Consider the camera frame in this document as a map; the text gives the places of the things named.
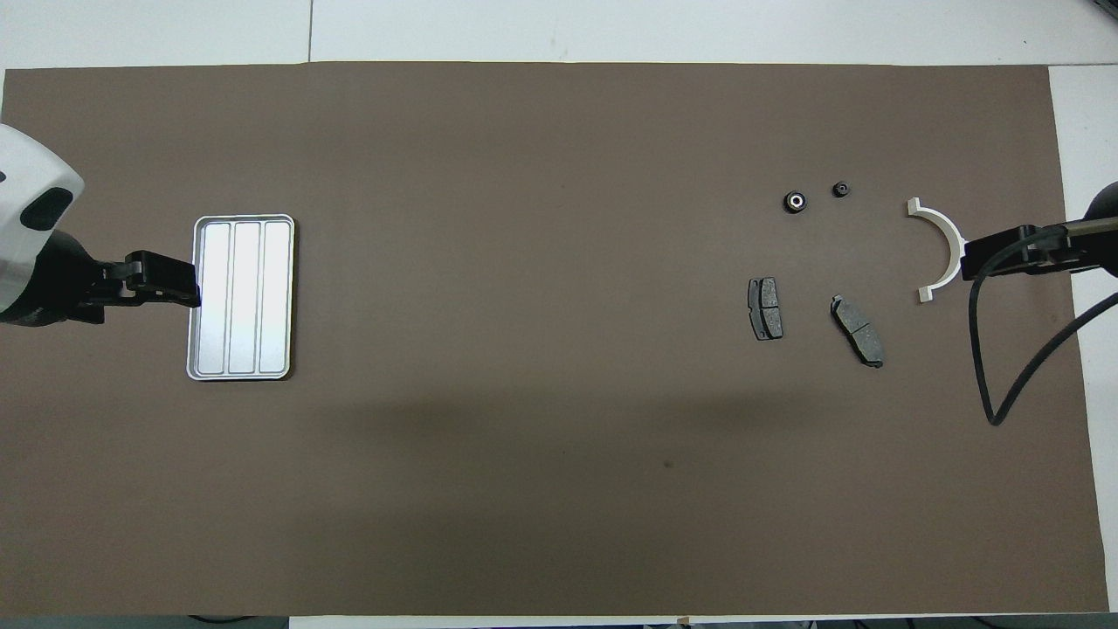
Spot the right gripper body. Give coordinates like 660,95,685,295
1064,181,1118,280

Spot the black cable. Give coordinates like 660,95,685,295
970,232,1118,427

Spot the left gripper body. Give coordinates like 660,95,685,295
0,229,120,329

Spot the white half-ring bracket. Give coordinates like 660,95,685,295
906,197,966,304

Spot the dark grey brake pad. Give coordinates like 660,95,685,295
830,294,886,369
747,276,784,342

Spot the silver metal tray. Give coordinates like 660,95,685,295
185,213,296,382

